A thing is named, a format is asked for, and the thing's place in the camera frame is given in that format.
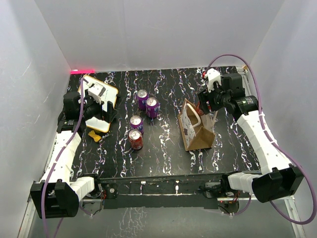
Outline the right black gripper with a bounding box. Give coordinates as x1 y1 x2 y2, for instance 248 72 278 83
198 80 230 115

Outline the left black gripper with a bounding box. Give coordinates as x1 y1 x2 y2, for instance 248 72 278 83
79 89 118 123

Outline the red cola can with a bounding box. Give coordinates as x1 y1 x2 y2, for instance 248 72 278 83
128 129 143 150
196 102 211 116

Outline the brown canvas tote bag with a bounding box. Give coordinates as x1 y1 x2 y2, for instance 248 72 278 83
178 99 217 151

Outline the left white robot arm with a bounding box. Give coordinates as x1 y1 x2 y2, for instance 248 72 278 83
30 89 118 219

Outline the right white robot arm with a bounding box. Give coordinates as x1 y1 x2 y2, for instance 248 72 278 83
198 68 304 203

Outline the purple Fanta can front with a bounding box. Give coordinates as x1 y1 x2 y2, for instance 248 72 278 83
130 116 144 134

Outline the purple fanta can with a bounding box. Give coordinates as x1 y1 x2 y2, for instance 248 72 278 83
136 89 149 111
146 98 159 119
130 116 144 134

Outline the red cola can front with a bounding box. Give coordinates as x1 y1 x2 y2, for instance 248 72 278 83
128 129 143 150

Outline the purple Fanta can rear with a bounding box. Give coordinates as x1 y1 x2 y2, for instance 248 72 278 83
136 89 149 111

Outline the purple Fanta can middle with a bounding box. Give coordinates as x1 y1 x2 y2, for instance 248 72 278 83
146 98 159 119

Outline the pink tape strip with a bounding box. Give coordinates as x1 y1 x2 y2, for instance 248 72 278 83
70 69 96 75

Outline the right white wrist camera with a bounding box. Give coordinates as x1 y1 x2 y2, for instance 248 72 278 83
203 68 221 93

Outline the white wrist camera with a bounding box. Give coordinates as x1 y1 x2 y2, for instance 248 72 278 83
88 83 106 105
203 68 221 93

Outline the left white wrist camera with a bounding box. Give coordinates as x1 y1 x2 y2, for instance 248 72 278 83
88 83 106 105

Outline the black base frame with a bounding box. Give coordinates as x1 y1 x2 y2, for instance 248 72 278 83
74 171 251 211

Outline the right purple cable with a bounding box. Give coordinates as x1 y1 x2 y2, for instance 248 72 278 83
203 54 315 225

